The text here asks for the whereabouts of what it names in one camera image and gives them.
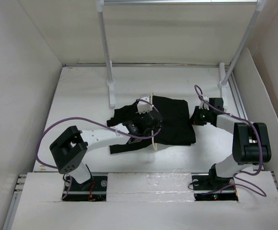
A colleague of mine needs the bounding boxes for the black trousers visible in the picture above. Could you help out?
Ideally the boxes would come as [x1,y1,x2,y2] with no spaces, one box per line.
[107,95,196,146]

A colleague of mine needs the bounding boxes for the cream clothes hanger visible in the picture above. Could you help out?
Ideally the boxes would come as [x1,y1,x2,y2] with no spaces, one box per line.
[150,93,158,152]

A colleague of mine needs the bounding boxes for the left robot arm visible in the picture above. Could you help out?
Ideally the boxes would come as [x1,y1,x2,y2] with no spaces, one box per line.
[49,110,162,190]

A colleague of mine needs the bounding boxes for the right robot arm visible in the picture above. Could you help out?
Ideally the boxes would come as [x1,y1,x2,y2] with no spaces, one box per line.
[189,96,272,194]

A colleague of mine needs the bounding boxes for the metal clothes rack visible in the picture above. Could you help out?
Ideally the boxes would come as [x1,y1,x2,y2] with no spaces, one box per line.
[96,0,266,108]

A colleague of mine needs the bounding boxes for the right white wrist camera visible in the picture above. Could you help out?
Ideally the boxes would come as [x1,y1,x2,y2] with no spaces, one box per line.
[199,96,209,110]

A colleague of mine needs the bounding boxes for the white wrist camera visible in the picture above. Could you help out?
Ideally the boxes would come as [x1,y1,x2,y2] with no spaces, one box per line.
[199,96,209,110]
[136,96,153,114]

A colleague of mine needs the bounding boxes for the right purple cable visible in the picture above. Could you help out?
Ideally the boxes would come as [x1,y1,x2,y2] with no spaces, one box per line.
[194,84,267,197]

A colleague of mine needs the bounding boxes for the purple cable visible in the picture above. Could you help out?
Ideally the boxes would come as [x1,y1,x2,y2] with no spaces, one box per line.
[194,84,267,197]
[35,99,162,201]

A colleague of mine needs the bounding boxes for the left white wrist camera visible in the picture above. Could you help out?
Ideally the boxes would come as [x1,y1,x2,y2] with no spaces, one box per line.
[136,96,153,114]

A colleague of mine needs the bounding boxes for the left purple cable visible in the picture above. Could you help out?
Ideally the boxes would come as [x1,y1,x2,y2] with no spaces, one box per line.
[35,99,162,201]

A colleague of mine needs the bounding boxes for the right aluminium side rail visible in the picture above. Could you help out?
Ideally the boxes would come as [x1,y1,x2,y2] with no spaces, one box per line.
[229,73,248,120]

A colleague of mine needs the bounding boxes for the aluminium side rail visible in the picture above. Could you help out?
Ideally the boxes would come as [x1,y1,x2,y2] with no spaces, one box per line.
[3,174,27,230]
[229,73,248,120]

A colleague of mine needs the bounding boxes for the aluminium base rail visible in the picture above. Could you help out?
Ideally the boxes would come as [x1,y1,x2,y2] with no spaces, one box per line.
[61,172,238,203]

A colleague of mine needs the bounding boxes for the left aluminium side rail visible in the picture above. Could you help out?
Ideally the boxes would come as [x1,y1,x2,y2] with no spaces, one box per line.
[3,174,27,230]

